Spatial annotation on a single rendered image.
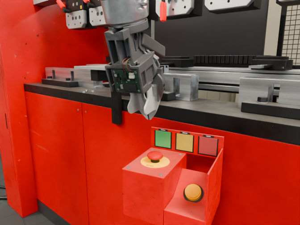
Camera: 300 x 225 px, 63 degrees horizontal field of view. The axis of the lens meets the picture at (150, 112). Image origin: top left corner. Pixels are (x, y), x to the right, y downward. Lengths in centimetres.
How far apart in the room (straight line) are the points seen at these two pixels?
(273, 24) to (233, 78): 173
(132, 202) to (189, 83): 47
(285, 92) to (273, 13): 206
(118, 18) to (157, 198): 38
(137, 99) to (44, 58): 127
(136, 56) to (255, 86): 44
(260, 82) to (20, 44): 135
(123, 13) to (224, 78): 76
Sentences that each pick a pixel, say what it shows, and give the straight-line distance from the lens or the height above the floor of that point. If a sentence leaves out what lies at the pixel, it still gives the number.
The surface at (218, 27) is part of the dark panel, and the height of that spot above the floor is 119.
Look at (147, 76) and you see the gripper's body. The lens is 46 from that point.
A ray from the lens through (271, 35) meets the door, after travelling 278.
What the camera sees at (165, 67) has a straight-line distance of 98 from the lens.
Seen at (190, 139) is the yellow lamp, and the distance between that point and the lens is 65.
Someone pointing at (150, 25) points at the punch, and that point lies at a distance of 103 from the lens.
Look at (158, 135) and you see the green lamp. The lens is 68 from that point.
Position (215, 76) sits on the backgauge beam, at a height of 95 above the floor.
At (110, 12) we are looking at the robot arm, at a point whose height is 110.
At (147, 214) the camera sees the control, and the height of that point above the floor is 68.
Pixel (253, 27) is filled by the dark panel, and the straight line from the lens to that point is 137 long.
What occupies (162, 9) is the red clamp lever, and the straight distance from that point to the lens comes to 91.
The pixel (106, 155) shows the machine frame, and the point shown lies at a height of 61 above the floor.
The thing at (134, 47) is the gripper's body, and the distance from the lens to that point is 44.
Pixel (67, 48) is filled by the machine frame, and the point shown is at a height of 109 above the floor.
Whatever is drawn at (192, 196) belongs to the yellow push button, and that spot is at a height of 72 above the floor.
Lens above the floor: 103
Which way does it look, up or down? 13 degrees down
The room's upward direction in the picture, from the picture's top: straight up
